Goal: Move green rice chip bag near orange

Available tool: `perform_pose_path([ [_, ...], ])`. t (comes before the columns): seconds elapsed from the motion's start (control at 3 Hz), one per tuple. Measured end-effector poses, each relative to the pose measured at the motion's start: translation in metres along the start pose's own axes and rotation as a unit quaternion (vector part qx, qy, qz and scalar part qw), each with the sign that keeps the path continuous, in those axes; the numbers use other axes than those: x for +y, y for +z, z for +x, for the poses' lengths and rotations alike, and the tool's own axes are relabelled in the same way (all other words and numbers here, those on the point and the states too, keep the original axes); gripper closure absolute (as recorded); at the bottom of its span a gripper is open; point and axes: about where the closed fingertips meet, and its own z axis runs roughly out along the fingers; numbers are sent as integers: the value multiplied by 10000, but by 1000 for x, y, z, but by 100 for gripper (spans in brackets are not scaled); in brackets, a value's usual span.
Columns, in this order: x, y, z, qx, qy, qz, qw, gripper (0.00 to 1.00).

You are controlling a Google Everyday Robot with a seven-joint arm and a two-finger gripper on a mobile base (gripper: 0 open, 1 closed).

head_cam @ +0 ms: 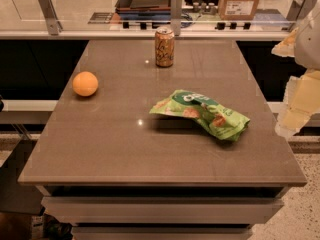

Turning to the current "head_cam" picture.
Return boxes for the left metal glass bracket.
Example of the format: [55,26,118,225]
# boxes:
[38,0,63,36]

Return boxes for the open dark storage box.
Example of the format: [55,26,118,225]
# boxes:
[114,0,179,16]

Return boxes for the cardboard box with label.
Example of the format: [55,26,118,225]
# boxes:
[218,0,259,20]

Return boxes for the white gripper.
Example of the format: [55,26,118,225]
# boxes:
[271,1,320,138]

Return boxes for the metal glass bracket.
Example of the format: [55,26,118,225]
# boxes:
[170,0,182,36]
[38,0,63,36]
[286,0,318,31]

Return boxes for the right metal glass bracket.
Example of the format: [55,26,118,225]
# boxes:
[286,0,318,31]

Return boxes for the orange fruit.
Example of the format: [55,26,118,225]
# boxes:
[72,71,98,97]

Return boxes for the grey table drawer unit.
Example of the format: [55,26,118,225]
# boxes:
[42,196,284,240]

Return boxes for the middle metal glass bracket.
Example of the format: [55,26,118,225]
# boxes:
[170,0,182,36]

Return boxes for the green rice chip bag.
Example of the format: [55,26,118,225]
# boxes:
[149,90,250,141]

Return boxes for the orange soda can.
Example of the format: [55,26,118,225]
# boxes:
[155,26,175,67]

